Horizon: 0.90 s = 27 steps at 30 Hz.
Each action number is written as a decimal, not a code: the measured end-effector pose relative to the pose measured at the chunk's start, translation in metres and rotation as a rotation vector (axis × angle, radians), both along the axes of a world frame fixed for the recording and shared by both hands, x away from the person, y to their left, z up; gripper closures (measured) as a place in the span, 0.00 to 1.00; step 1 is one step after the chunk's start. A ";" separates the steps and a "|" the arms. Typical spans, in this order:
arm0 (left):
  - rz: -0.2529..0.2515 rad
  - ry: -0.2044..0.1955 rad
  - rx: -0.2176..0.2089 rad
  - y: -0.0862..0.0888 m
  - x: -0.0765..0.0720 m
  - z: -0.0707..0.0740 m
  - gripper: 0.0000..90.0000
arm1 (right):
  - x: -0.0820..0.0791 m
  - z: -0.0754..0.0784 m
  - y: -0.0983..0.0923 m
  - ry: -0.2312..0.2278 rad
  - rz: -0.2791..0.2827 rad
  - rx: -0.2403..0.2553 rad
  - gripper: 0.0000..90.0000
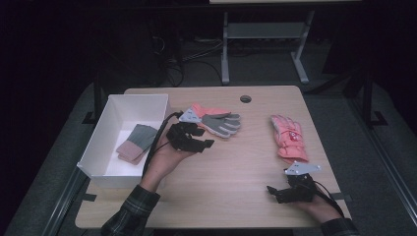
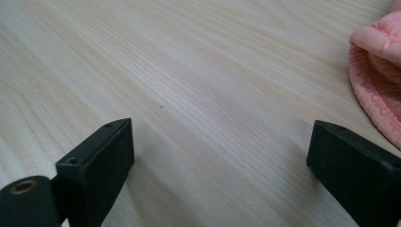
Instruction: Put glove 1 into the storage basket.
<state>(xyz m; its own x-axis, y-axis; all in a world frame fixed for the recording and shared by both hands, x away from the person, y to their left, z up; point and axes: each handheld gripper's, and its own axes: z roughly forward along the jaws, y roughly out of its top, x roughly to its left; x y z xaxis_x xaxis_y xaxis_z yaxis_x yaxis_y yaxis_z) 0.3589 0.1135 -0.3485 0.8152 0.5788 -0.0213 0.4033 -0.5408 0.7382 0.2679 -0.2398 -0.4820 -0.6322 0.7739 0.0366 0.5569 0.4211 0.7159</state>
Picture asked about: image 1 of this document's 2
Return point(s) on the aluminium floor rail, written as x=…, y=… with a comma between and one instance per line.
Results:
x=387, y=170
x=65, y=200

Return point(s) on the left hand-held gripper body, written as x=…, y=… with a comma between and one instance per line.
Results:
x=183, y=136

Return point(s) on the grey metal stand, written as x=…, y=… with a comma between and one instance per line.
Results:
x=265, y=30

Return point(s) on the person's left hand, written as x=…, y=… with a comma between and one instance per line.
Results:
x=164, y=164

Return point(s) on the grey and pink fingerless mitten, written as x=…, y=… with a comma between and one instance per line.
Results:
x=141, y=139
x=131, y=160

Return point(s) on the orange glove with grey palm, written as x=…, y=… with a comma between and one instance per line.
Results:
x=219, y=124

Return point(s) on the pink padded ski glove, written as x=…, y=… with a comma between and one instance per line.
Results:
x=290, y=137

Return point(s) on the person's right hand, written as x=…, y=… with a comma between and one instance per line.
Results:
x=323, y=209

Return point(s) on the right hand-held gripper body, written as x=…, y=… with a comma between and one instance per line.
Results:
x=300, y=191

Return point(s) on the white cardboard box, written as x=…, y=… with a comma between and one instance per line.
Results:
x=137, y=108

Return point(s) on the black tape strip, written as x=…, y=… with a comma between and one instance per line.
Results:
x=344, y=197
x=89, y=197

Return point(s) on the black metal post with foot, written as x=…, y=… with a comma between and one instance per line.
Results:
x=97, y=98
x=368, y=98

